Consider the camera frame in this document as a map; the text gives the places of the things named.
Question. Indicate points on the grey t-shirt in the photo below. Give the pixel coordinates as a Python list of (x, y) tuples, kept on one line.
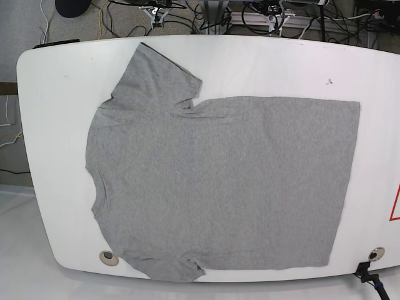
[(236, 183)]

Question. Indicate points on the black flat bar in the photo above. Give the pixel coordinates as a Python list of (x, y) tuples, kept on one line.
[(57, 43)]

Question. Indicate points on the black clamp with cable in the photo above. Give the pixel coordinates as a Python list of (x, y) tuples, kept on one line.
[(362, 272)]

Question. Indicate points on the black round base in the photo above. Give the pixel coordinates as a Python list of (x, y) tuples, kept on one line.
[(72, 8)]

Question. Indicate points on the aluminium frame rail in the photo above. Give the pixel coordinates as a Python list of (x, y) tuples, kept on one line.
[(337, 25)]

